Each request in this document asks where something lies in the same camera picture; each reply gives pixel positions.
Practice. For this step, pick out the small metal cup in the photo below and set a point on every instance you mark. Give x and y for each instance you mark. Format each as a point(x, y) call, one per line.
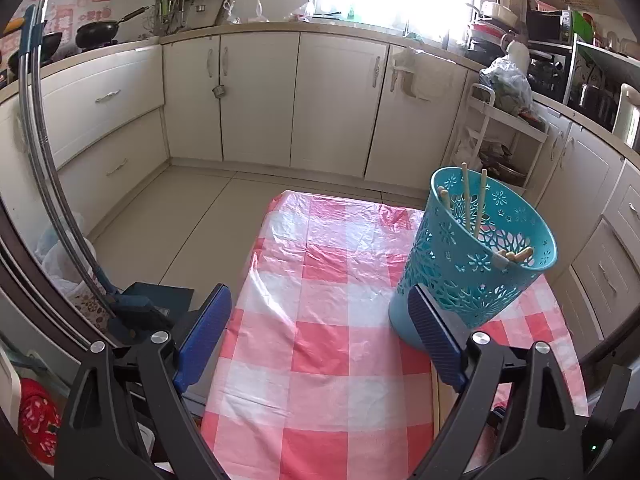
point(218, 91)

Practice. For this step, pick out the black microwave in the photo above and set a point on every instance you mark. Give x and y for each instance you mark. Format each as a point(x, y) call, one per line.
point(547, 27)

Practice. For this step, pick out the green cutting board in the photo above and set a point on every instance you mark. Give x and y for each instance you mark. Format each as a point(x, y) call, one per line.
point(582, 27)

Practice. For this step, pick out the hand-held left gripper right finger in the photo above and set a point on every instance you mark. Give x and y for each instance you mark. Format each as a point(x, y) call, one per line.
point(435, 335)

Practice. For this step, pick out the white electric kettle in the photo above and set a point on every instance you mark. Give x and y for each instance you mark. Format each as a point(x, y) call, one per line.
point(517, 55)

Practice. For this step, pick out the cream kitchen cabinets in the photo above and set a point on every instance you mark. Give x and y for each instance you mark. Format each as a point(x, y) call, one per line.
point(340, 100)

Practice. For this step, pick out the red white checkered tablecloth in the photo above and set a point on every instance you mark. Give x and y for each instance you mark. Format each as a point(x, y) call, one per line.
point(325, 335)

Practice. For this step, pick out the dish rack with dishes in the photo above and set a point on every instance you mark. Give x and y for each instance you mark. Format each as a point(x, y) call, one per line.
point(487, 25)

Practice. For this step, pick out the pink wall stickers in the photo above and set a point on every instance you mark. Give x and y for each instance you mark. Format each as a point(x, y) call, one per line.
point(65, 10)

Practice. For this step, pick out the black glass-door appliance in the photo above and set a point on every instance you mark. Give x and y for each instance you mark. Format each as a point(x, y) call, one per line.
point(600, 85)

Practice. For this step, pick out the black countertop oven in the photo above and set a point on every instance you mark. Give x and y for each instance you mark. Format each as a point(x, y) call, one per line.
point(547, 75)

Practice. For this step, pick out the bunch of bamboo chopsticks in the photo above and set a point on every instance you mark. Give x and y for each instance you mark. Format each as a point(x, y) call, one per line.
point(480, 205)

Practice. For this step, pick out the blue perforated plastic basket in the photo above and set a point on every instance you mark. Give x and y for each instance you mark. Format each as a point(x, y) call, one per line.
point(450, 270)

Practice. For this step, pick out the black wok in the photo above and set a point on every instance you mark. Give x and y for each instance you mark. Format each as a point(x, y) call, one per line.
point(50, 46)

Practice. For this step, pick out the black frying pan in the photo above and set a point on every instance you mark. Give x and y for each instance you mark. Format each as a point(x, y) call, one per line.
point(100, 32)

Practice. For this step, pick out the bag of green vegetables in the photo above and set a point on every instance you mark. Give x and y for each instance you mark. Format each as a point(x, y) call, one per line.
point(505, 85)

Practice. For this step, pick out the dark brown frame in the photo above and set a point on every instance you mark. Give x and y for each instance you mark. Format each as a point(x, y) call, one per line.
point(30, 270)

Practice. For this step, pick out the clear plastic bag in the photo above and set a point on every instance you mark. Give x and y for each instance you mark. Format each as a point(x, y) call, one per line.
point(60, 260)

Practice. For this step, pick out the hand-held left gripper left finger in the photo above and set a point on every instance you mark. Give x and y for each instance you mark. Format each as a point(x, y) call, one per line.
point(205, 335)

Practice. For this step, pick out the chrome tube frame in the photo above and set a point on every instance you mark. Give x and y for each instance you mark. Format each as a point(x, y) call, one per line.
point(145, 305)

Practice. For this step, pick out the dark lidded pot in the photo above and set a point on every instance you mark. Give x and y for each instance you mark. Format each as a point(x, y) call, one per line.
point(500, 170)

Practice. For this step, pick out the white trolley rack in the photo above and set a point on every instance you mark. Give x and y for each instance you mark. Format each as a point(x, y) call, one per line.
point(487, 110)

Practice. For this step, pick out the red floral cushion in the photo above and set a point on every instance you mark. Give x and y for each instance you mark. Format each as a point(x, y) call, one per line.
point(37, 420)

